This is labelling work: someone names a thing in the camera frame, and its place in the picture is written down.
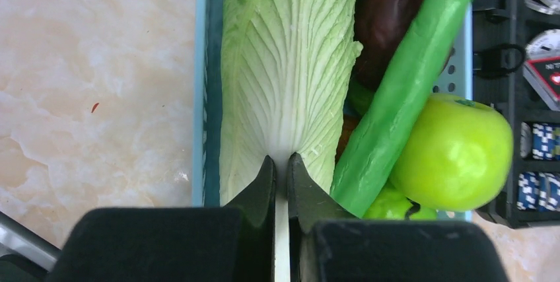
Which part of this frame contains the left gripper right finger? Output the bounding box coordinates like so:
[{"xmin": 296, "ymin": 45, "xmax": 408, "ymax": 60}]
[{"xmin": 287, "ymin": 153, "xmax": 355, "ymax": 281}]

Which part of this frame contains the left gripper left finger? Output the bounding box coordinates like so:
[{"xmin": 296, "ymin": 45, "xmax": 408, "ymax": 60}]
[{"xmin": 227, "ymin": 156, "xmax": 276, "ymax": 282}]

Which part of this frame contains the green cucumber toy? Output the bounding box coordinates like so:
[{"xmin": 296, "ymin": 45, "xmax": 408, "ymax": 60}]
[{"xmin": 331, "ymin": 0, "xmax": 471, "ymax": 217}]

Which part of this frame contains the green apple toy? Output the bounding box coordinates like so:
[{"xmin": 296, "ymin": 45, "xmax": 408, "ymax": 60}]
[{"xmin": 389, "ymin": 93, "xmax": 514, "ymax": 212}]

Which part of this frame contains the green napa cabbage toy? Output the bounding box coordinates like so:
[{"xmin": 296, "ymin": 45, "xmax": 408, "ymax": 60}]
[{"xmin": 219, "ymin": 0, "xmax": 365, "ymax": 207}]

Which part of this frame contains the dark red eggplant toy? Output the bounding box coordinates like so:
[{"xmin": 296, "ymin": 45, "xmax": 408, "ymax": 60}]
[{"xmin": 353, "ymin": 0, "xmax": 423, "ymax": 92}]

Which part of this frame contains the green bell pepper toy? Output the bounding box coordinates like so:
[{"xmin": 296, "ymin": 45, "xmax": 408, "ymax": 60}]
[{"xmin": 363, "ymin": 182, "xmax": 437, "ymax": 220}]

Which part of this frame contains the light blue plastic basket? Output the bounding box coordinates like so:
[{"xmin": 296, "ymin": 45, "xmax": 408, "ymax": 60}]
[{"xmin": 192, "ymin": 0, "xmax": 473, "ymax": 207}]

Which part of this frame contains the red triangle dealer token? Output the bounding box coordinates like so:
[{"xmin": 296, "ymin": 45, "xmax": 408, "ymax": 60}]
[{"xmin": 523, "ymin": 51, "xmax": 559, "ymax": 112}]

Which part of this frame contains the black poker chip case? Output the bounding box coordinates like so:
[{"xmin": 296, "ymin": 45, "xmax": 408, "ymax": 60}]
[{"xmin": 472, "ymin": 0, "xmax": 559, "ymax": 229}]

